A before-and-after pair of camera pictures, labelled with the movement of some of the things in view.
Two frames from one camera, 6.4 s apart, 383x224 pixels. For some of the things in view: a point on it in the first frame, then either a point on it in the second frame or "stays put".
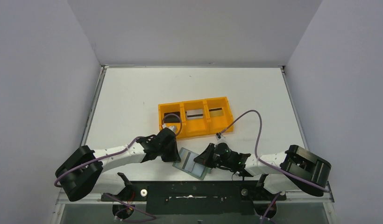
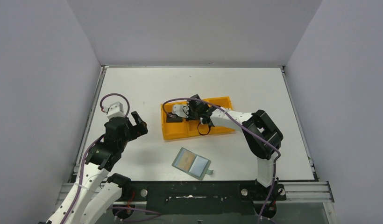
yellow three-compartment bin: x=197 y=117 stays put
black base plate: x=196 y=198 stays put
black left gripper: x=169 y=146 -> x=131 y=126
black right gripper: x=212 y=155 -> x=189 y=111
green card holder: x=188 y=164 stays put
